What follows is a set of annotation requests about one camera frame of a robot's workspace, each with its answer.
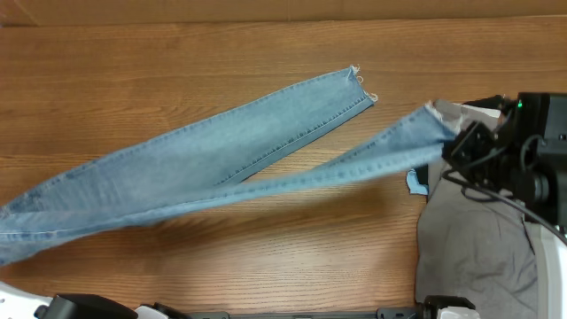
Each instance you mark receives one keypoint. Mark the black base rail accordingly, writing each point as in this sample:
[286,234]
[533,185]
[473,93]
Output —
[381,313]

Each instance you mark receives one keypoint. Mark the small light blue cloth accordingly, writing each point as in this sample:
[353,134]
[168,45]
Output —
[417,184]

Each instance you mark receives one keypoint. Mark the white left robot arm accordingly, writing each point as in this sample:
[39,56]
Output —
[17,304]

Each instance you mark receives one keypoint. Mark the grey garment pile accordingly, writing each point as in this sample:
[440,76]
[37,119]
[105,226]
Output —
[474,250]

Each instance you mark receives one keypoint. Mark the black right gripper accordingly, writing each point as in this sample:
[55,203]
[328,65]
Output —
[459,159]

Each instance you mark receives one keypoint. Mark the light blue denim jeans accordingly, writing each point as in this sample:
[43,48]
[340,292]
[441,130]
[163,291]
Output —
[210,163]

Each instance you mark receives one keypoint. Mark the black garment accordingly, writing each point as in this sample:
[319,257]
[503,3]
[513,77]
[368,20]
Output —
[460,116]

